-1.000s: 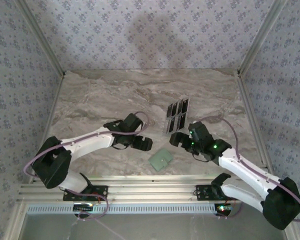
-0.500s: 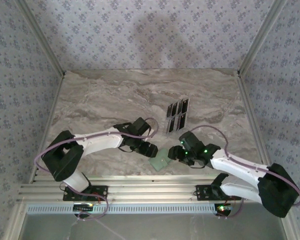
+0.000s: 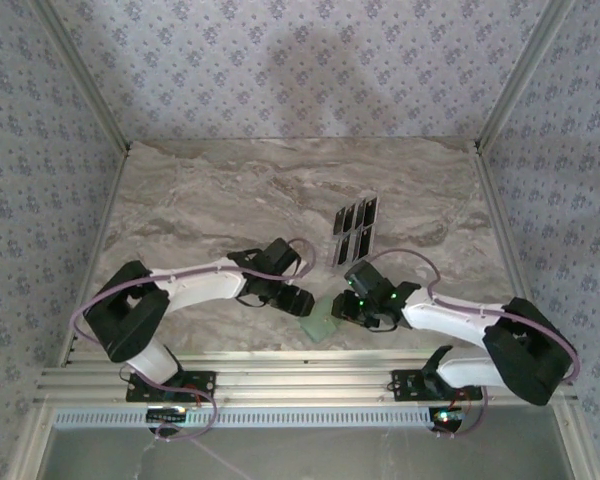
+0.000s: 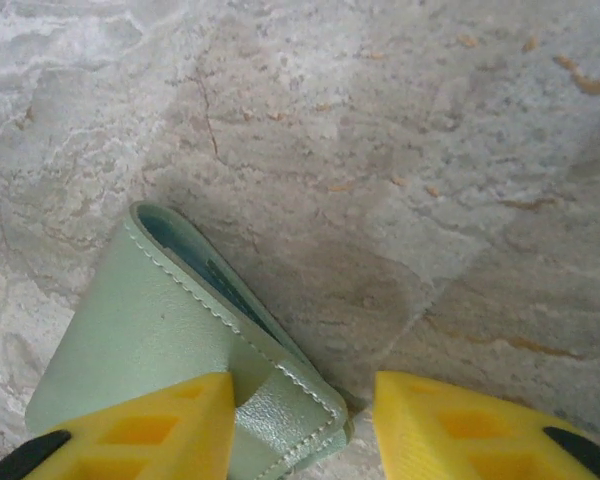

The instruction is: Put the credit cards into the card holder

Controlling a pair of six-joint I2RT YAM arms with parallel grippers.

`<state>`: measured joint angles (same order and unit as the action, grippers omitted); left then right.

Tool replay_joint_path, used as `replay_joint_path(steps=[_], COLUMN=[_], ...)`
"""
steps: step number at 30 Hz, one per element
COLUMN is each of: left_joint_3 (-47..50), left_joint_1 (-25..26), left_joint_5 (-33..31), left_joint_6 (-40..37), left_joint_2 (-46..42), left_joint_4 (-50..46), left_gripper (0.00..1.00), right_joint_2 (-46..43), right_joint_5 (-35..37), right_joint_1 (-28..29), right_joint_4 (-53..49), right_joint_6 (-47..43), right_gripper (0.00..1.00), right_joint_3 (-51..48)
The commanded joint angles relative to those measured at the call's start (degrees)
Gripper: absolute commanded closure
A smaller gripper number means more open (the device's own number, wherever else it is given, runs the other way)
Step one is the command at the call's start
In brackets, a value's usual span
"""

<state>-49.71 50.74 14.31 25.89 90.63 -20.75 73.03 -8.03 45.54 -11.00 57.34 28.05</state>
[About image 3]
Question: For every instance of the green card holder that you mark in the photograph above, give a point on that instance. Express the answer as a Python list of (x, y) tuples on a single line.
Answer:
[(320, 325)]

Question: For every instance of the grey card display rack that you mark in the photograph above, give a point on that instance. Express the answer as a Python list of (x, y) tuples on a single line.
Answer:
[(347, 264)]

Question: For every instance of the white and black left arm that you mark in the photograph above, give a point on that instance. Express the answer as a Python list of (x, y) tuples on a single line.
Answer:
[(195, 287)]

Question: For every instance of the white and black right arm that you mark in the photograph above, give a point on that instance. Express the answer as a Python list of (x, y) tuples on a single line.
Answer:
[(445, 315)]

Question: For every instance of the small controller board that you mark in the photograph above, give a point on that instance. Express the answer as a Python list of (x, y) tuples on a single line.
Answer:
[(447, 417), (167, 415)]

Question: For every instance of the grey metal lower shelf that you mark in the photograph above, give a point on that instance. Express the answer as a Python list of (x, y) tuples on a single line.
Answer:
[(330, 455)]

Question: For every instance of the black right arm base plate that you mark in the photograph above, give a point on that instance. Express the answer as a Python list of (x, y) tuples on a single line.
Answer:
[(405, 385)]

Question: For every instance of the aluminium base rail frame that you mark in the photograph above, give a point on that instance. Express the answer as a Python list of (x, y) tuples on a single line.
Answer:
[(305, 380)]

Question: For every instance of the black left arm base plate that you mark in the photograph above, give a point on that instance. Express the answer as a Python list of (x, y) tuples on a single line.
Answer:
[(205, 385)]

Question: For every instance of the aluminium table side rail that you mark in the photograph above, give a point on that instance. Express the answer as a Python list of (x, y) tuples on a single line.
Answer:
[(505, 240), (97, 260)]

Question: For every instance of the aluminium corner post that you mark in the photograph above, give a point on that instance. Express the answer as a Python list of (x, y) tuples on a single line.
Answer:
[(525, 75), (85, 80)]

